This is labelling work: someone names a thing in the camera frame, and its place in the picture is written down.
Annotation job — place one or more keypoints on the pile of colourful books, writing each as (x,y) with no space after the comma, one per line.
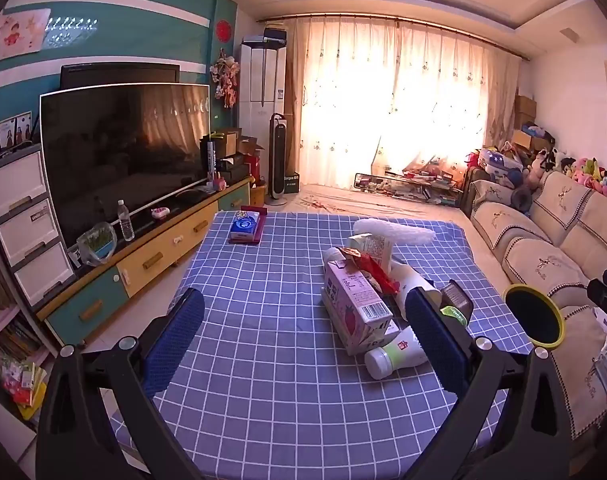
(13,350)

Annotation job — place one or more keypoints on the white standing air conditioner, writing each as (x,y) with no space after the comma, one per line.
(261,90)

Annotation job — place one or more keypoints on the white drawer unit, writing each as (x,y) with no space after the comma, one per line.
(23,220)

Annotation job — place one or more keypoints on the beige sofa with covers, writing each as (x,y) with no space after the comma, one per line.
(558,240)

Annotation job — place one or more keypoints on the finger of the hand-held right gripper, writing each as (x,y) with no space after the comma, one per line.
(606,292)

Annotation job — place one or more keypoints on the red snack wrapper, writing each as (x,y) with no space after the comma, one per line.
(378,272)

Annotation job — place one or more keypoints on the white paper tissue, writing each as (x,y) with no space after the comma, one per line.
(398,230)

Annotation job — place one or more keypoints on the red round wall ornament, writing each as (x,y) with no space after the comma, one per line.
(225,30)

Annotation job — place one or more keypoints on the open cardboard boxes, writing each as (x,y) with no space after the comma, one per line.
(238,142)

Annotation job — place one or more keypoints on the pink milk carton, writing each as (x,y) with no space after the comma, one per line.
(353,310)

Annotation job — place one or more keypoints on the blue checked tablecloth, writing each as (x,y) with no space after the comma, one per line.
(283,360)

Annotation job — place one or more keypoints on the clear water bottle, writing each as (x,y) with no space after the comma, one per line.
(126,222)

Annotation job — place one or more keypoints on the sheer patterned curtains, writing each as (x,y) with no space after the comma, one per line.
(383,110)

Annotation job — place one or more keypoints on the stack of cardboard boxes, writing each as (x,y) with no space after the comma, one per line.
(524,115)

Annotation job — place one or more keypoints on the blue star print bag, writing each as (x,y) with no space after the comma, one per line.
(501,164)

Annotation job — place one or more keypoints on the pile of plush toys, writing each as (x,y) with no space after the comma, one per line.
(583,170)

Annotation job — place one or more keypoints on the blue tissue pack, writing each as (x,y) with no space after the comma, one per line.
(243,225)

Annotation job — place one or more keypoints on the black box on air conditioner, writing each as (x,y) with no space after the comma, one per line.
(268,36)

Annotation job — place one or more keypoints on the teal and yellow TV cabinet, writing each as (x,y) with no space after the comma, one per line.
(148,265)

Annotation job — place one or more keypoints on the yellow rimmed black bin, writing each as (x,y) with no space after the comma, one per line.
(533,315)

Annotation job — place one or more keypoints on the cluttered glass coffee table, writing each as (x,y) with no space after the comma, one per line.
(413,182)

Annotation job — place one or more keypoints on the large curved television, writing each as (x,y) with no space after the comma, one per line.
(123,155)

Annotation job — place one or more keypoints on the printed paper cup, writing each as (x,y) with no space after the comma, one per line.
(376,247)

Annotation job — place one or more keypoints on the hanging flower decoration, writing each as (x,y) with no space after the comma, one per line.
(226,77)

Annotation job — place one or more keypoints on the wooden curtain rod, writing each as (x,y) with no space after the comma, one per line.
(383,21)

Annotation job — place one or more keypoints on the dark small box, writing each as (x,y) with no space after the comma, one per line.
(292,182)

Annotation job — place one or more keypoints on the row of framed photos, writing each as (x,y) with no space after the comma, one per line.
(8,135)

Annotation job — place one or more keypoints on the white bottle with green label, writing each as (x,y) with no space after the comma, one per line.
(388,357)

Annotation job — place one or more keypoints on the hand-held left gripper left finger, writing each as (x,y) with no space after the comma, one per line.
(176,340)

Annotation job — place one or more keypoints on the small pink toy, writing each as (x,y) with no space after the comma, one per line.
(159,213)

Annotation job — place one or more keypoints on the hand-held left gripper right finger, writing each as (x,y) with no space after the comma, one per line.
(436,345)

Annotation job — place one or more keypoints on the clear plastic bag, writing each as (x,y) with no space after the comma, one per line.
(95,245)

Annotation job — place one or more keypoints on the wooden bucket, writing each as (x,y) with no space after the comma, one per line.
(257,195)

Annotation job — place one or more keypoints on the black tower fan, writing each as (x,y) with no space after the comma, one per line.
(278,160)

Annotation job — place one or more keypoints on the cartoon wall poster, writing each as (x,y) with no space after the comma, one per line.
(18,35)

